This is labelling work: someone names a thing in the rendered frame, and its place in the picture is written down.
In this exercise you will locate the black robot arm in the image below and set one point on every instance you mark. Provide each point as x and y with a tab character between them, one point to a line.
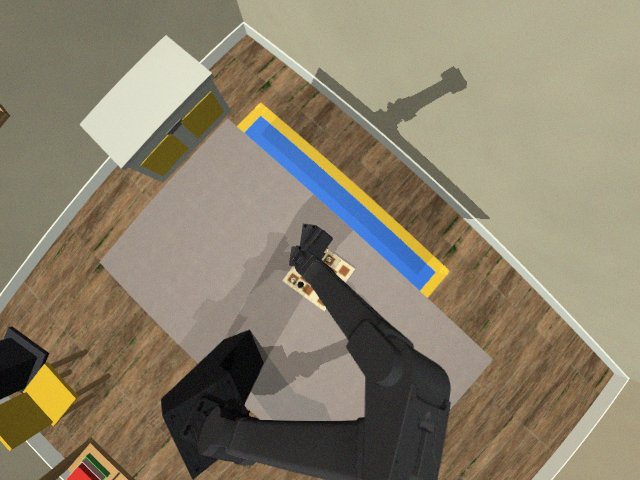
403	430

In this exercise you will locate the cream and brown chessboard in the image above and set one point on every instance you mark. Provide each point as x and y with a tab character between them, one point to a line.
340	267

